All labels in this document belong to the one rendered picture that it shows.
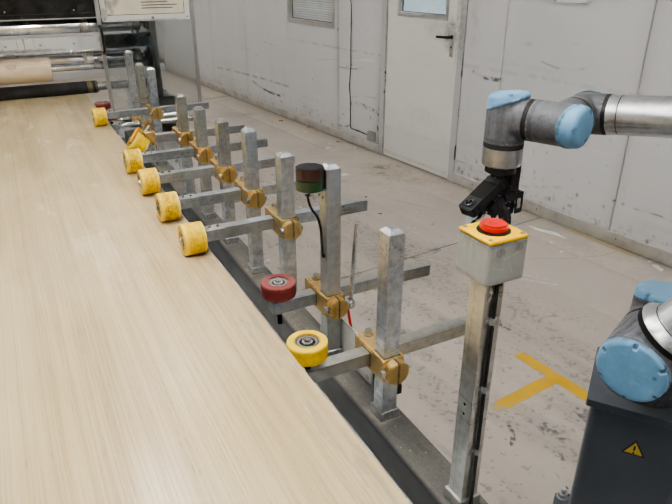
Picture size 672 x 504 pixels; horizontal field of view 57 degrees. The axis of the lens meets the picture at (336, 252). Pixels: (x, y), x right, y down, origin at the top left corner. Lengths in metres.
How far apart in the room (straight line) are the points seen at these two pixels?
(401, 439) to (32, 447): 0.67
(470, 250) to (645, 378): 0.65
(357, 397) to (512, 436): 1.13
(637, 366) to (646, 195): 2.58
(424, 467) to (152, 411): 0.51
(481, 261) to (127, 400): 0.62
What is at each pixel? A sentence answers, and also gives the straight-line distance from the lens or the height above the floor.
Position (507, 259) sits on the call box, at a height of 1.19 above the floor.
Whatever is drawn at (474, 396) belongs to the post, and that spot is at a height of 0.95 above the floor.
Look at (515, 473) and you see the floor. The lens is 2.29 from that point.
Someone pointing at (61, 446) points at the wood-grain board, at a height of 0.90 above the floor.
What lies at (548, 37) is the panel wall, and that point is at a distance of 4.24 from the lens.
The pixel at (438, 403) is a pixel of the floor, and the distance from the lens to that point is 2.51.
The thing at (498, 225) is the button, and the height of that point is 1.23.
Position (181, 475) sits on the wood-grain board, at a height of 0.90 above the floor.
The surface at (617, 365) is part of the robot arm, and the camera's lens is 1.45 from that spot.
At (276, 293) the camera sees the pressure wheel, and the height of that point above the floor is 0.90.
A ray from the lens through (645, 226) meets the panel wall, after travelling 3.99.
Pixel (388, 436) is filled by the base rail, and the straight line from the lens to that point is 1.30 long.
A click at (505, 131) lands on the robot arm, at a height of 1.23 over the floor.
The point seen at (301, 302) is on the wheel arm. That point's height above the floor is 0.85.
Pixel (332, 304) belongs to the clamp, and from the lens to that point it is 1.40.
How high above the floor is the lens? 1.56
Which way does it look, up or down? 25 degrees down
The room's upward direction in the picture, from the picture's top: straight up
